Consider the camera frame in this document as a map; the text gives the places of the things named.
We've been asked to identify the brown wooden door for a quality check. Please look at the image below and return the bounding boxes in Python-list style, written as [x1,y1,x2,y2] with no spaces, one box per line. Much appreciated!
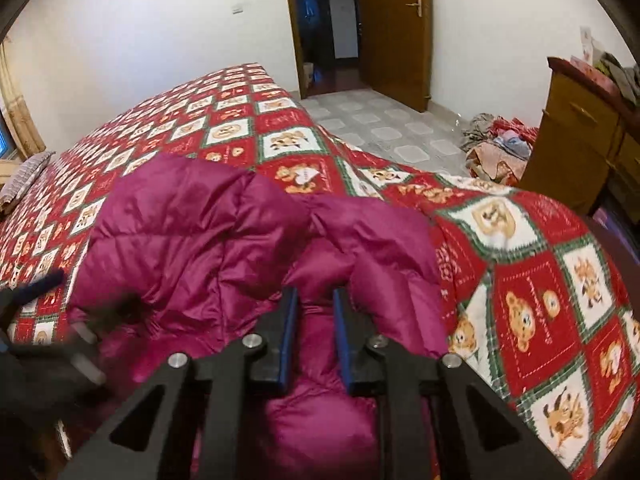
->
[354,0,434,112]

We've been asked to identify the wooden cabinet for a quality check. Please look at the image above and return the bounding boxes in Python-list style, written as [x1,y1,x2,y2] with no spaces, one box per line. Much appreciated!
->
[519,56,640,217]

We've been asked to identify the white wall card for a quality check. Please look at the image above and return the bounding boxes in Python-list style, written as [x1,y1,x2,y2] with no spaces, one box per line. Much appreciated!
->
[579,26,607,64]

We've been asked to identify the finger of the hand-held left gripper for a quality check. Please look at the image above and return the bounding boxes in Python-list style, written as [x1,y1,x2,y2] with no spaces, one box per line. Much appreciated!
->
[9,268,67,307]
[74,292,147,333]

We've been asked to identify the magenta puffer jacket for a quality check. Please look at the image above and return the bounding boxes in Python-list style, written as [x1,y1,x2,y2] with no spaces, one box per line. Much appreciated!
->
[67,152,449,480]

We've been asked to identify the pile of colourful clothes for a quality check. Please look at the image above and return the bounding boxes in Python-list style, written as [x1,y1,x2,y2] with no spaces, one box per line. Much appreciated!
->
[461,111,542,182]

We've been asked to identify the pink box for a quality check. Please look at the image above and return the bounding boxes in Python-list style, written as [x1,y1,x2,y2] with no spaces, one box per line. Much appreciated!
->
[569,56,622,92]

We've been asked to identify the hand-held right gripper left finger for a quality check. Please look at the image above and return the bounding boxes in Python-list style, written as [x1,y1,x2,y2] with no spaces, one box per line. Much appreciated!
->
[62,286,301,480]

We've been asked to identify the beige curtain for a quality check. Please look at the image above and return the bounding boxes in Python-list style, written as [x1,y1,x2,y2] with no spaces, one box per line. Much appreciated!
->
[0,42,47,162]

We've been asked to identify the window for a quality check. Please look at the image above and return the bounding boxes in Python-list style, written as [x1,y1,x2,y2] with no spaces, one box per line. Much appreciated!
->
[0,110,12,162]

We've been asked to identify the red bear print blanket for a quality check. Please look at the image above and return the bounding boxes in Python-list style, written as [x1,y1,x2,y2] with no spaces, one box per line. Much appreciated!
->
[0,62,637,480]

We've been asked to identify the grey pillow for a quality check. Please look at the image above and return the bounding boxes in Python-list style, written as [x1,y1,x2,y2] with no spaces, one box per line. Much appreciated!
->
[0,151,57,216]

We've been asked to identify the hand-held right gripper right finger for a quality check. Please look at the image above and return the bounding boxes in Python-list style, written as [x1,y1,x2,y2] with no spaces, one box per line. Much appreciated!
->
[332,287,572,480]

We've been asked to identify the wooden door frame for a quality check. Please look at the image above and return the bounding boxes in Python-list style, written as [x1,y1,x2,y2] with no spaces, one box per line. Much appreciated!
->
[281,0,362,102]

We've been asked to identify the heap of clothes on cabinet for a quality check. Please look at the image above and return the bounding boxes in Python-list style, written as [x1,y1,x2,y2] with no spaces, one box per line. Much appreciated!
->
[595,51,640,107]

